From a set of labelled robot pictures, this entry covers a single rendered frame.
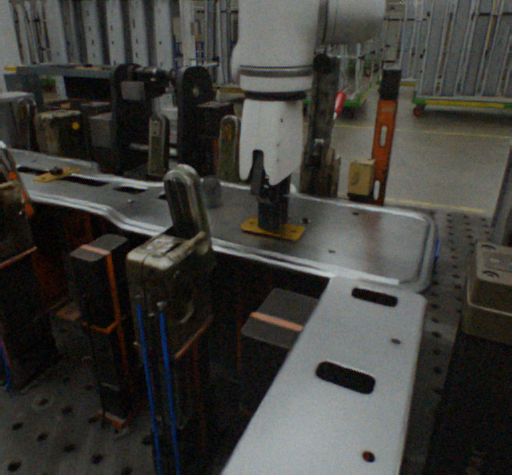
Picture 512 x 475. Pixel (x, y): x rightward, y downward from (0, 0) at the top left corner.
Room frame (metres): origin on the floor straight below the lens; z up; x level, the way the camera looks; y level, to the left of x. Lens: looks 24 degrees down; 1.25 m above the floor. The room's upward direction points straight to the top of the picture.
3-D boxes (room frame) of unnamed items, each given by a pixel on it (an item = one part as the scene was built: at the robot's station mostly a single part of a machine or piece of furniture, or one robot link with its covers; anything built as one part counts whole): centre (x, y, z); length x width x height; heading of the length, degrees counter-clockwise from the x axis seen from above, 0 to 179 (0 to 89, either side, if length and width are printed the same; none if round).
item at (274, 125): (0.51, -0.03, 1.14); 0.10 x 0.07 x 0.11; 155
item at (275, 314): (0.35, -0.03, 0.84); 0.11 x 0.10 x 0.28; 155
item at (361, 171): (0.63, -0.17, 0.88); 0.04 x 0.04 x 0.36; 65
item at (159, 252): (0.39, 0.09, 0.87); 0.12 x 0.09 x 0.35; 155
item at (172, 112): (0.90, 0.19, 0.94); 0.18 x 0.13 x 0.49; 65
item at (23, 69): (1.16, 0.44, 1.16); 0.37 x 0.14 x 0.02; 65
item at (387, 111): (0.65, -0.21, 0.95); 0.03 x 0.01 x 0.50; 65
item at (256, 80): (0.51, -0.03, 1.20); 0.09 x 0.08 x 0.03; 155
